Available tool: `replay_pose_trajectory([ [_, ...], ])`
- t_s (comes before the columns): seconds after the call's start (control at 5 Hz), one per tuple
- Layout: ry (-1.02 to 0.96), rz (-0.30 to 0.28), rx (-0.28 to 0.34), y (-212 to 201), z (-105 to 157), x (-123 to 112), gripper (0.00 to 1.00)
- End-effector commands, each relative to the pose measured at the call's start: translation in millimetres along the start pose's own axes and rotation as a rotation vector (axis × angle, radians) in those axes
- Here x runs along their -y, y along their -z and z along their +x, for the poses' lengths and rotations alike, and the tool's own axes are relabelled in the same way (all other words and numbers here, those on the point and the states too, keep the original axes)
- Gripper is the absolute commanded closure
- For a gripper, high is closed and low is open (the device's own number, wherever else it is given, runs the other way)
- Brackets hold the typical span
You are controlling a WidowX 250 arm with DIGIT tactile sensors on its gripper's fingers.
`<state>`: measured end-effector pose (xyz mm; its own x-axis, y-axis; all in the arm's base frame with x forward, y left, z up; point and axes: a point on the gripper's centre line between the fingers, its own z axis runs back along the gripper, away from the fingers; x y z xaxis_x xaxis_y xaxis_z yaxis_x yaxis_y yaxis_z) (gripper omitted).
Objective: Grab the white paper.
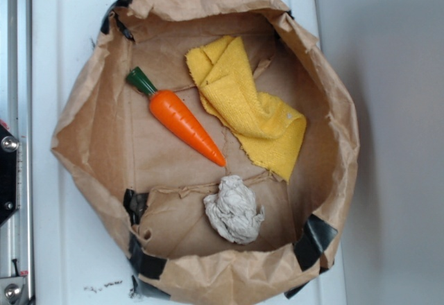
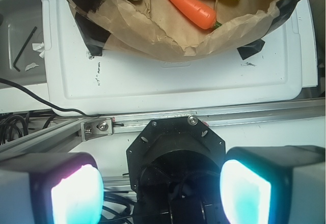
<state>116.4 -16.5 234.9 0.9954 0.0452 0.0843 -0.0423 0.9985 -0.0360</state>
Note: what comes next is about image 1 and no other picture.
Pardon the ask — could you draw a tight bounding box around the brown paper bag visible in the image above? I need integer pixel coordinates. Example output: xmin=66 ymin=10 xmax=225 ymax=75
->
xmin=51 ymin=0 xmax=359 ymax=304

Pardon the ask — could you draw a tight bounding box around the orange toy carrot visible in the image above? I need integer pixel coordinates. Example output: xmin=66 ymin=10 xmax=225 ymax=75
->
xmin=126 ymin=67 xmax=226 ymax=167

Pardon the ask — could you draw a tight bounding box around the yellow cloth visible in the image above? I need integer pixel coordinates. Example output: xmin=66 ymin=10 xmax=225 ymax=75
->
xmin=185 ymin=36 xmax=307 ymax=181

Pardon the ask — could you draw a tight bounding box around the black mounting bracket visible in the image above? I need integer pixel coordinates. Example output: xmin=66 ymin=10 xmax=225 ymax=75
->
xmin=0 ymin=121 xmax=19 ymax=226

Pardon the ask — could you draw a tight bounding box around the metal rail frame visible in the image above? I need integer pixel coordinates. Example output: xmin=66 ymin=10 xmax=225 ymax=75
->
xmin=1 ymin=0 xmax=35 ymax=304

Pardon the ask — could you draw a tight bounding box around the white paper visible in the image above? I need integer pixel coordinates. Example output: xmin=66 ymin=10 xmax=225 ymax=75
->
xmin=203 ymin=175 xmax=265 ymax=245

